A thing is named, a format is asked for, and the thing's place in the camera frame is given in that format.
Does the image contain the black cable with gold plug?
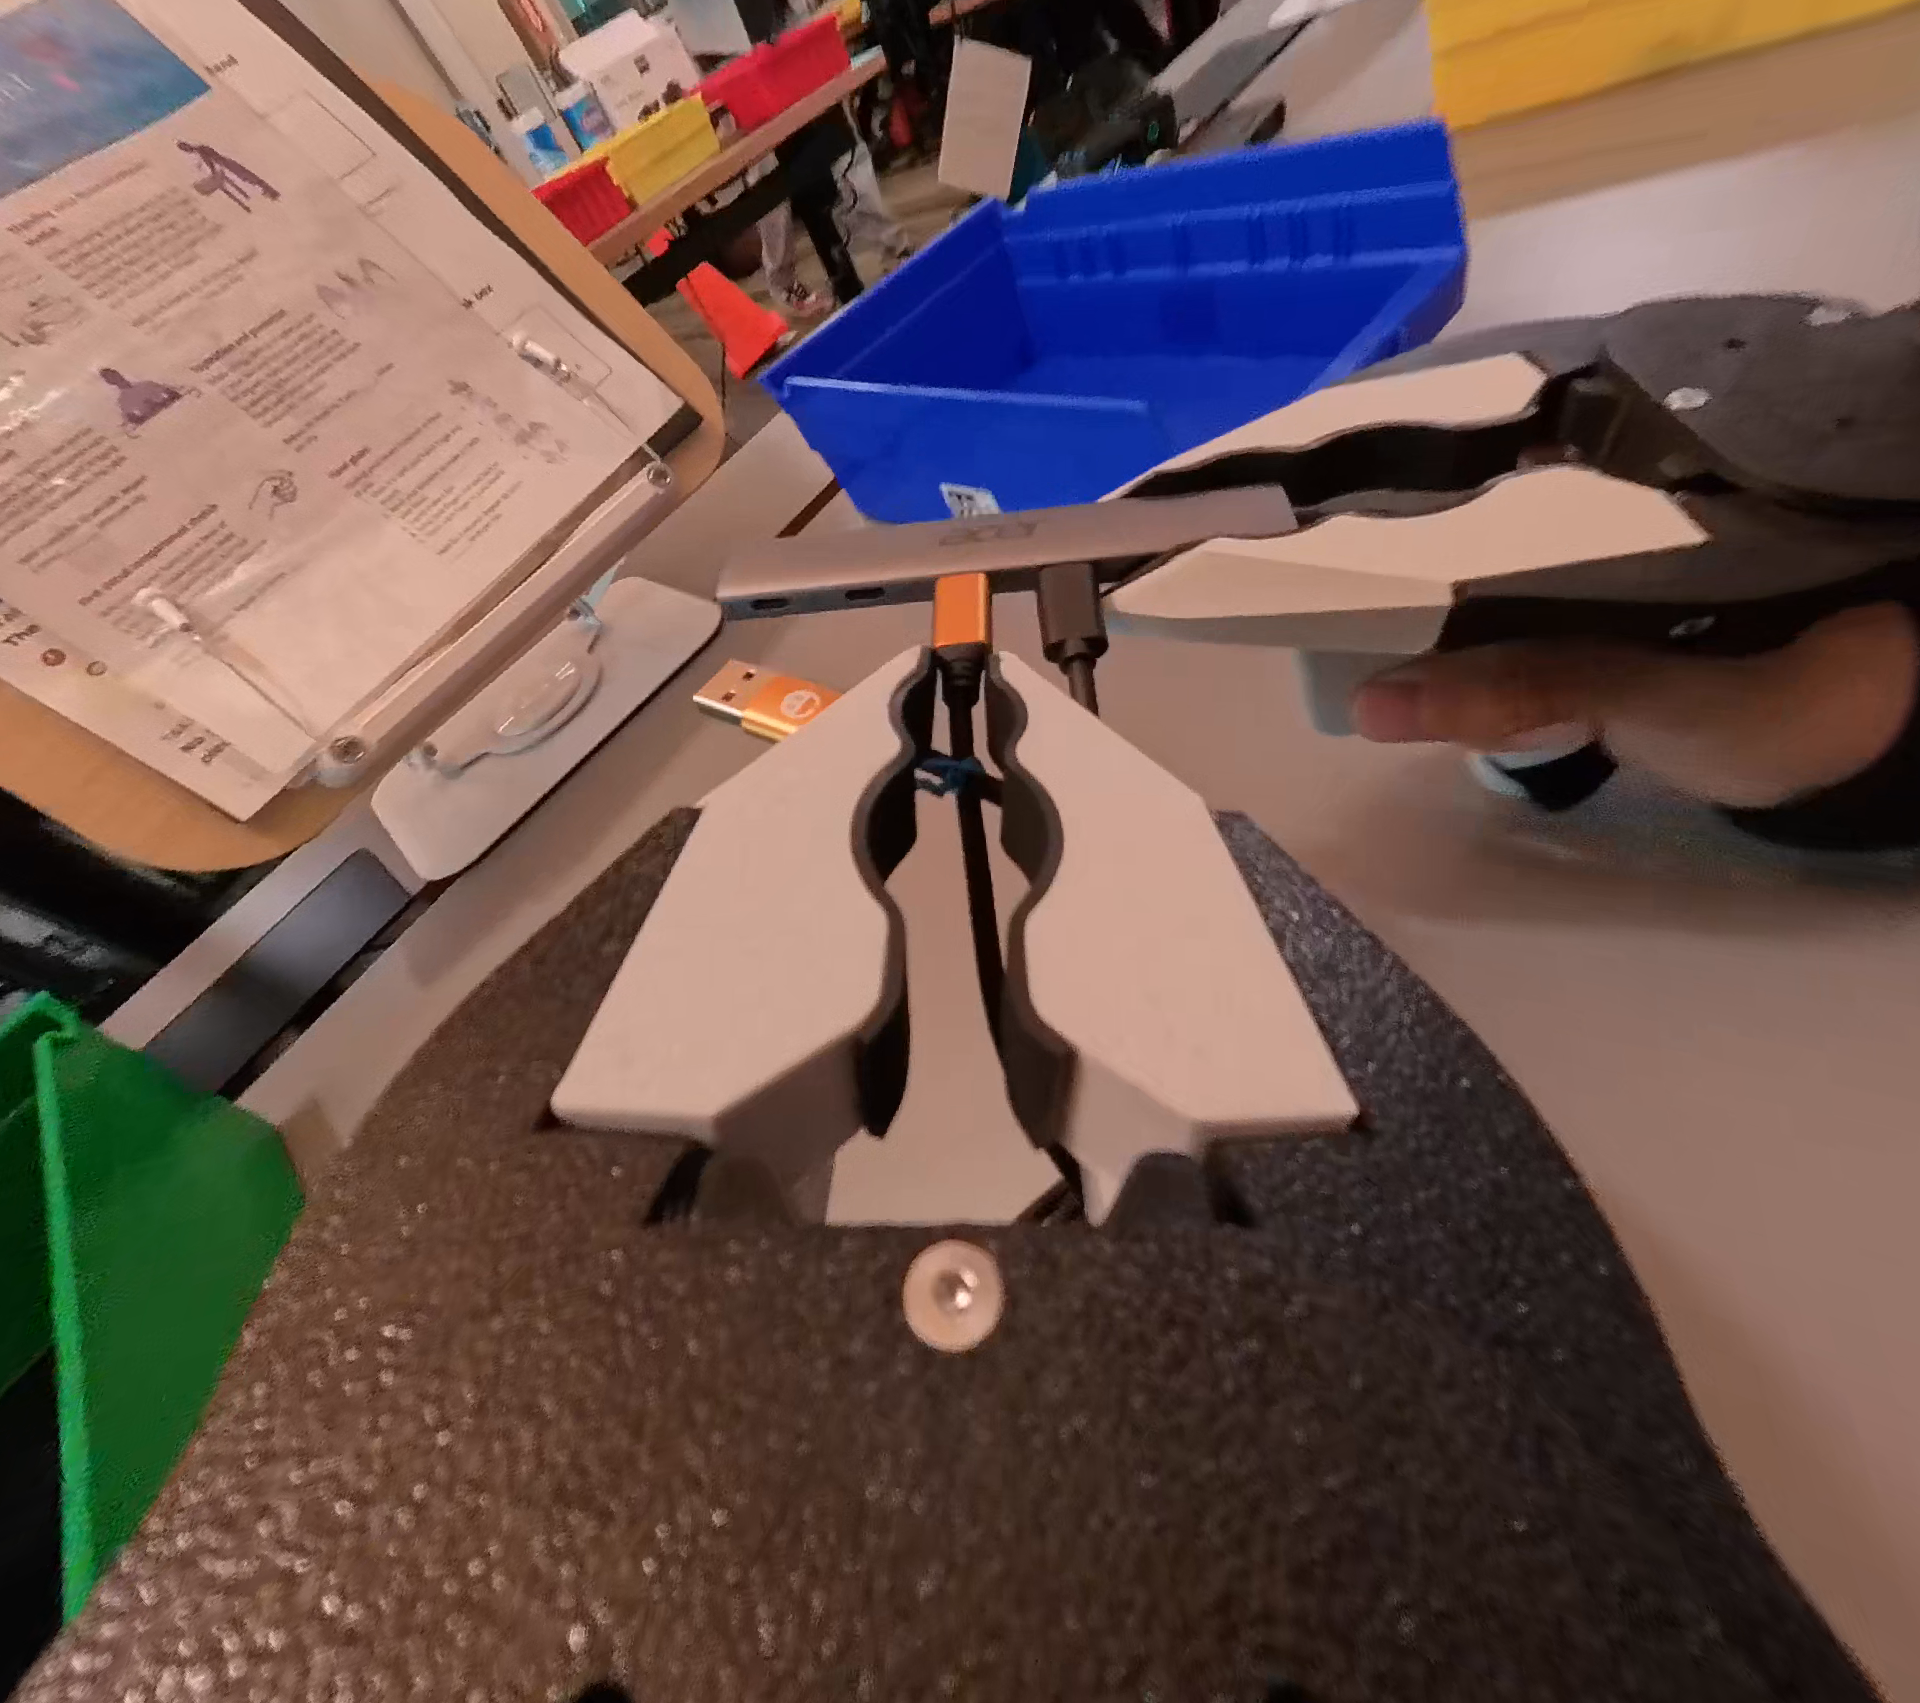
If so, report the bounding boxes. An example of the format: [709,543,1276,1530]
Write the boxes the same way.
[694,571,1087,1211]

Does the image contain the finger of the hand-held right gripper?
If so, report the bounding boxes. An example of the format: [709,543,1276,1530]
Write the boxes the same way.
[1117,351,1558,502]
[1101,466,1711,657]

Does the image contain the grey desk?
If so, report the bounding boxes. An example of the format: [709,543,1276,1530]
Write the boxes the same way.
[107,0,1920,1703]

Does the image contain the orange floor marker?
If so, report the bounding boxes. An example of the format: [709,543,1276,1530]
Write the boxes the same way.
[675,261,790,382]

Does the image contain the grey USB hub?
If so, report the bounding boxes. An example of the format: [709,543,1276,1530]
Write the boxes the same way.
[719,487,1300,621]

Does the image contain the white cardboard box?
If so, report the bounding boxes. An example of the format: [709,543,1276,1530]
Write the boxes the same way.
[938,37,1039,202]

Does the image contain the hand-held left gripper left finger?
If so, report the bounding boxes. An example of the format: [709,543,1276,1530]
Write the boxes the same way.
[550,647,933,1225]

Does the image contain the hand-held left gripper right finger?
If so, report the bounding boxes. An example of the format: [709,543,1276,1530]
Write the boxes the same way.
[984,647,1364,1227]

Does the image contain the person's right forearm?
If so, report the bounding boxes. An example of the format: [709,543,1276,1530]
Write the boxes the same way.
[1476,742,1920,857]

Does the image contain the thin black cable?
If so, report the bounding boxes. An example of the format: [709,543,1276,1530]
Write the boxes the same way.
[1035,562,1112,718]

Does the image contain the person's right hand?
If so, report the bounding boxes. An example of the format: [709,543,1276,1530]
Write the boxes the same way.
[1352,599,1920,824]

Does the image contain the red plastic bin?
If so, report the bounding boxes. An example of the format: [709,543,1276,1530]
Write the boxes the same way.
[532,159,630,242]
[698,15,853,133]

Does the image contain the white printed box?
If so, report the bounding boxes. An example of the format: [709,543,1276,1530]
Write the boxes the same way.
[557,10,698,131]

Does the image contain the blue plastic bin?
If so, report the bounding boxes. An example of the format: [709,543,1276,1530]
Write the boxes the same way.
[762,121,1469,527]

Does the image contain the green plastic bin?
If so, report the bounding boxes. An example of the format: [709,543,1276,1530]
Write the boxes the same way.
[0,990,311,1623]

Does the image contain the wooden document stand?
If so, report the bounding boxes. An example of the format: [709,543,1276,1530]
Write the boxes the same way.
[0,0,729,886]

